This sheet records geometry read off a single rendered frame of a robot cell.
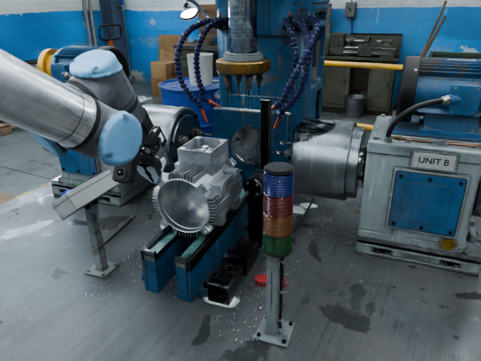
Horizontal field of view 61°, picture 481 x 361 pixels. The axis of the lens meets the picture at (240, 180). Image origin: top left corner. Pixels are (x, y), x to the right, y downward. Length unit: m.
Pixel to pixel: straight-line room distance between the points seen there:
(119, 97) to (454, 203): 0.88
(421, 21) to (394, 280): 5.29
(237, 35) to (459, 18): 5.10
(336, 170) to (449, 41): 5.16
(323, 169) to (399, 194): 0.22
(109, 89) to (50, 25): 6.96
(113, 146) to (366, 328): 0.72
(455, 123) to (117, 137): 0.90
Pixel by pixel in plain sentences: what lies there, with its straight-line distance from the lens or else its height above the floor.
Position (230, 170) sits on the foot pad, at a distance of 1.16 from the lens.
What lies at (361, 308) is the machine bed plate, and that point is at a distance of 1.13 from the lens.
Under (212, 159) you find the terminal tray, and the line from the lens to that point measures 1.11.
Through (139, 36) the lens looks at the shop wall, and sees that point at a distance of 8.31.
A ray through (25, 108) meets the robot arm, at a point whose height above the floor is 1.39.
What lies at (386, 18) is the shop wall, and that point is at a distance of 6.36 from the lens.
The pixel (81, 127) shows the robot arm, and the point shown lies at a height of 1.34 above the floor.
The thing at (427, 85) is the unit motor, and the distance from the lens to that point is 1.22.
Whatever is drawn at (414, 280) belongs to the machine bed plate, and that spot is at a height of 0.80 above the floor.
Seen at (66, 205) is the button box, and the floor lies 1.05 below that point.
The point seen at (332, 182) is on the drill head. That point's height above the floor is 1.02.
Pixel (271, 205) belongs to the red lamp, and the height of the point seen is 1.15.
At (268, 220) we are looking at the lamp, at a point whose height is 1.11.
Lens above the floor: 1.52
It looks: 24 degrees down
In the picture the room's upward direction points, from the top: 1 degrees counter-clockwise
